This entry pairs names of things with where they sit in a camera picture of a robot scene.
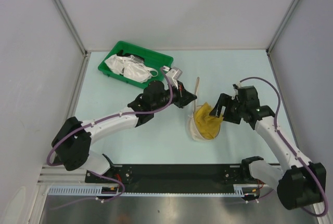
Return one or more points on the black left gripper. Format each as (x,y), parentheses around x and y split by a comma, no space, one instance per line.
(183,97)

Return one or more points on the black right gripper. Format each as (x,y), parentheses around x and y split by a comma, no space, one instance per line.
(226,101)

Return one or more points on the yellow bra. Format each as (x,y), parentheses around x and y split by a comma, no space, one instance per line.
(207,125)

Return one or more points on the beige mesh laundry bag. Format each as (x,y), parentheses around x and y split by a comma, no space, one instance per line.
(192,129)

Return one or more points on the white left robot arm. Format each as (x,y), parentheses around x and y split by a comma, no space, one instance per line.
(72,144)

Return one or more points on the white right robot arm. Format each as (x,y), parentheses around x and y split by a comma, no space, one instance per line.
(298,181)

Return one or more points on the white bra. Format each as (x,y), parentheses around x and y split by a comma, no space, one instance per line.
(130,69)

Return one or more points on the green plastic tray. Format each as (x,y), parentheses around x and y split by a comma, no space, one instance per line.
(151,59)

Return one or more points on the black item in tray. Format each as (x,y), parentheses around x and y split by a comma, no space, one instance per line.
(134,57)

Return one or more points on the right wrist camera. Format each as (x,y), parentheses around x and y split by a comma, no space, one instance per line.
(236,88)

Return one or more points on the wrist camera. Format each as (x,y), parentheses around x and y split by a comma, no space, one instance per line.
(173,74)
(236,88)

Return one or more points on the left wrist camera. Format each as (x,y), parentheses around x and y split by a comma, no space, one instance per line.
(173,74)

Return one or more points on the white slotted cable duct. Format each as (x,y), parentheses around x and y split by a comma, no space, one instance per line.
(109,191)

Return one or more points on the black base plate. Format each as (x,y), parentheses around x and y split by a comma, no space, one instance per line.
(183,177)

